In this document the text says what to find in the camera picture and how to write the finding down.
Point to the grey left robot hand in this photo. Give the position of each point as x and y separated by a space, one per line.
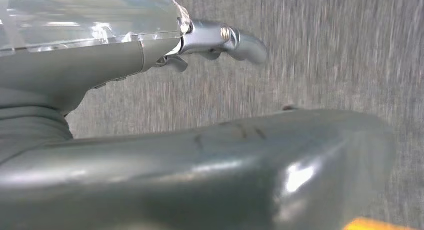
198 175

